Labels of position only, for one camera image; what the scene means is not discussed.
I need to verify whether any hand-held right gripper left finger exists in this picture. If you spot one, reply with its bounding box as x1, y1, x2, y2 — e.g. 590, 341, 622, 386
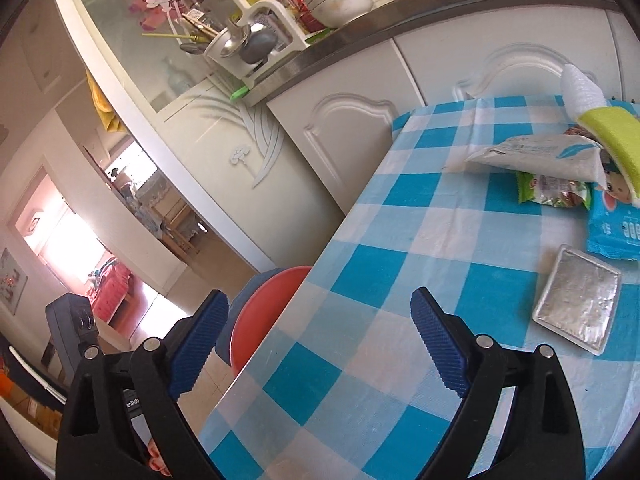
55, 289, 231, 480

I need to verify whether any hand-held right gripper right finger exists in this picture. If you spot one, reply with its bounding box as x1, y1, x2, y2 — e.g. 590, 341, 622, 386
410, 287, 587, 480

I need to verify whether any red plastic basin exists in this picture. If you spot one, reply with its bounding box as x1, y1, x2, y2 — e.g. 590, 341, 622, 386
229, 266, 313, 376

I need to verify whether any person's left hand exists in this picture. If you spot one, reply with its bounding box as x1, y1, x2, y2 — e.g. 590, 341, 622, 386
145, 437, 173, 476

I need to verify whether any red bedding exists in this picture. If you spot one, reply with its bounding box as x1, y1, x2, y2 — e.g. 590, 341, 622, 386
90, 257, 133, 323

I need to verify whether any grey appliance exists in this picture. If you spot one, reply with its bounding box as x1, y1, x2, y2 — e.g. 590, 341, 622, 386
45, 292, 98, 386

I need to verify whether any blue white checked tablecloth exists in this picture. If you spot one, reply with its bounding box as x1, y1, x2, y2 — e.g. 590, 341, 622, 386
199, 95, 640, 480

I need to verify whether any wooden dining table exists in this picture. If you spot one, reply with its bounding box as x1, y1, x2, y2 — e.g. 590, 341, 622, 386
150, 195, 208, 256

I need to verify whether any silver foil tray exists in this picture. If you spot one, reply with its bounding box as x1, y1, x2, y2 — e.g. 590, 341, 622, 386
531, 244, 622, 357

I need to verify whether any green snack packet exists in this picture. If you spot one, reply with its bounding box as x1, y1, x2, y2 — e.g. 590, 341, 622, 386
516, 171, 593, 209

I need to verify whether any blue wet wipes packet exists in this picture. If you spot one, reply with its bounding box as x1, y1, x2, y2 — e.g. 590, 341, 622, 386
586, 157, 640, 262

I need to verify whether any white plastic packet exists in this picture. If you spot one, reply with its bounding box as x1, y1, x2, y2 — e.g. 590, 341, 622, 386
464, 135, 608, 184

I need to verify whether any frosted glass sliding door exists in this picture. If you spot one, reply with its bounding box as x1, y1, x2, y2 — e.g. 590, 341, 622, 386
50, 0, 346, 271

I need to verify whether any white cabinet door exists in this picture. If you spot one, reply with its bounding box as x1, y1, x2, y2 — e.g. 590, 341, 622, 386
266, 40, 426, 216
395, 7, 628, 106

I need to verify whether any yellow hanging cloth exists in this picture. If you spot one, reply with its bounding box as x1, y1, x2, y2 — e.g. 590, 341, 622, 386
86, 70, 126, 133

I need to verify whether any yellow-green sponge cloth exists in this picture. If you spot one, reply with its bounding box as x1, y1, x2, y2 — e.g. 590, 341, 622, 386
577, 101, 640, 201

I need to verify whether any steel ladle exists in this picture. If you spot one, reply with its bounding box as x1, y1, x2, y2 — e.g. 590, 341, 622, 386
220, 22, 253, 58

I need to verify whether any grey ladle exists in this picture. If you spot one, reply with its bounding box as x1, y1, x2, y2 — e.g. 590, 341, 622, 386
240, 25, 278, 63

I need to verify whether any white dish rack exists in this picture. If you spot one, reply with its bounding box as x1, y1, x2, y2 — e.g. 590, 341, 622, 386
180, 0, 311, 81

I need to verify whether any white bowl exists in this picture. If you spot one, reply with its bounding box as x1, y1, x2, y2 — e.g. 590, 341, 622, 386
304, 0, 373, 28

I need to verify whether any wall picture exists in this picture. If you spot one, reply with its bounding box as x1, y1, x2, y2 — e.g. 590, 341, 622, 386
0, 247, 28, 311

